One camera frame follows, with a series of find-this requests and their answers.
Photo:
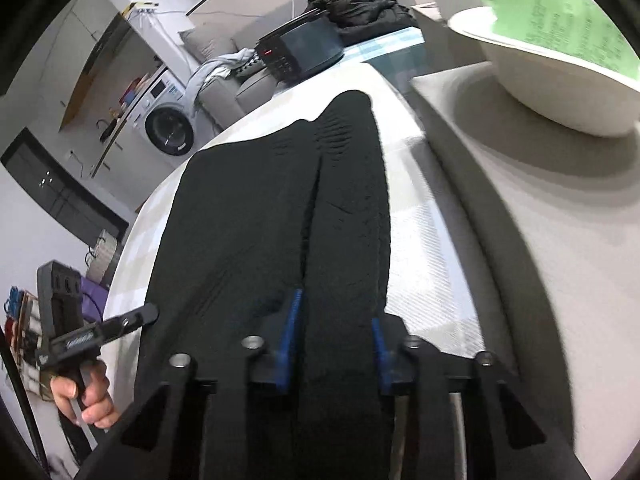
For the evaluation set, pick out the white bowl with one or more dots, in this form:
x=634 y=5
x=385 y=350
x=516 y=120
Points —
x=574 y=93

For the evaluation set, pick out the person left hand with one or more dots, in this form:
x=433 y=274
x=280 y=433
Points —
x=99 y=408

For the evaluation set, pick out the black clothes pile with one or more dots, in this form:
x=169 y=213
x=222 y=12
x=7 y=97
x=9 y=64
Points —
x=356 y=21

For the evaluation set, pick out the woven laundry basket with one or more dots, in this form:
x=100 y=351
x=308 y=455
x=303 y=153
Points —
x=102 y=259

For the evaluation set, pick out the black knit sweater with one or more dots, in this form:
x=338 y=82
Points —
x=304 y=209

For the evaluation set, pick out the purple bag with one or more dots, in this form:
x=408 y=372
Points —
x=93 y=301

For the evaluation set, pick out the plaid bed cover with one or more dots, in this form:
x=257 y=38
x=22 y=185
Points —
x=427 y=288

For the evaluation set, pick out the white washing machine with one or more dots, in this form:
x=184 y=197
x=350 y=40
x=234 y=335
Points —
x=164 y=124

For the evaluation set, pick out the green tissue pack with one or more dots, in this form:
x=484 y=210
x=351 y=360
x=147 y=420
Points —
x=579 y=28

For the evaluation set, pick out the dark rice cooker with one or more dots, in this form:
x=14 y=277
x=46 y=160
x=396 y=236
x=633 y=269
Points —
x=301 y=48

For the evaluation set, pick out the light blue side table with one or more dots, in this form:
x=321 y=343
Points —
x=397 y=56

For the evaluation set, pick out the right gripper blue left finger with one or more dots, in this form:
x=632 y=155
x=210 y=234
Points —
x=288 y=341

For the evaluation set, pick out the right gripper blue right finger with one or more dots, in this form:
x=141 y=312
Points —
x=381 y=356

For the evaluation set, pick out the grey sofa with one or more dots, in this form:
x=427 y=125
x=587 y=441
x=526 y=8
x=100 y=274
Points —
x=227 y=100

